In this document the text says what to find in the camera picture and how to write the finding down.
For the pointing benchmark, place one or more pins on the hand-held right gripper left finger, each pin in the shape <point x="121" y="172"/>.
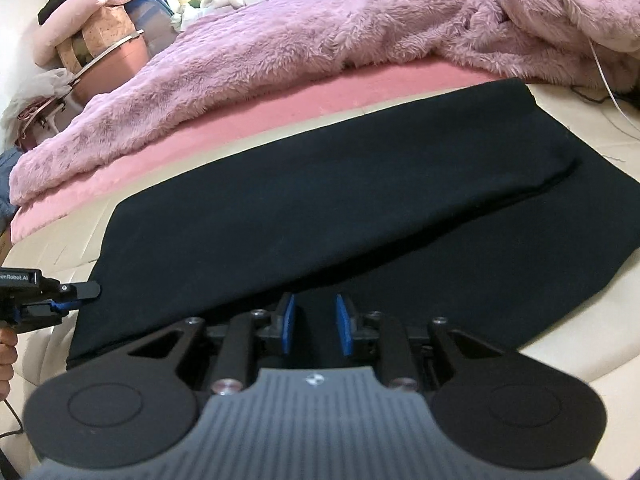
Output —
<point x="286" y="322"/>

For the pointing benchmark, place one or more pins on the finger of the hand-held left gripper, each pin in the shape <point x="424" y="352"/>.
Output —
<point x="59" y="308"/>
<point x="82" y="290"/>

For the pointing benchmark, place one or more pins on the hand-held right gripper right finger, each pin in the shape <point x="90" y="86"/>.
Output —
<point x="345" y="322"/>

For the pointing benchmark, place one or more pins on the black pants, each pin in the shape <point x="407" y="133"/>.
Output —
<point x="350" y="210"/>

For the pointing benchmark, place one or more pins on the person's left hand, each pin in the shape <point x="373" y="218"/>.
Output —
<point x="6" y="360"/>

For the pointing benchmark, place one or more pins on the blue-grey cloth bundle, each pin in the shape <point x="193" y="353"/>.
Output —
<point x="7" y="175"/>

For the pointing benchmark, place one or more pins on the white stand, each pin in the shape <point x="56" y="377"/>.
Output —
<point x="42" y="120"/>

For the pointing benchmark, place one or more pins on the pink bed sheet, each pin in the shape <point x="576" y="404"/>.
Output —
<point x="200" y="145"/>

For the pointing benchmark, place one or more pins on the white plastic bag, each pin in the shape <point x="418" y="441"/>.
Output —
<point x="35" y="90"/>

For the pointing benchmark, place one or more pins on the pink storage box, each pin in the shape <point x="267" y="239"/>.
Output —
<point x="120" y="67"/>

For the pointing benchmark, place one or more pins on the patterned brown box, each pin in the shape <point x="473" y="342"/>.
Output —
<point x="105" y="30"/>

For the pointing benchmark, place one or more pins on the pink fluffy blanket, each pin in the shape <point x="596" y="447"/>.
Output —
<point x="300" y="45"/>

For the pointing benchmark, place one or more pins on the blue plaid storage bag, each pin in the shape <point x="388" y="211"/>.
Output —
<point x="150" y="15"/>

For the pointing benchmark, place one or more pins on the black cloth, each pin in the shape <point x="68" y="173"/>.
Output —
<point x="57" y="2"/>

